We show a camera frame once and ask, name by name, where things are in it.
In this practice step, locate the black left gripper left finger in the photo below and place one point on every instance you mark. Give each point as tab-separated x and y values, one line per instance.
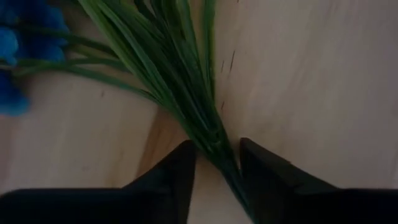
174	186

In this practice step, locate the blue artificial flower bunch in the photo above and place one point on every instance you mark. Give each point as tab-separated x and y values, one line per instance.
174	77

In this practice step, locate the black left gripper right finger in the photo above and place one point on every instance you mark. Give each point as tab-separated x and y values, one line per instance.
280	193

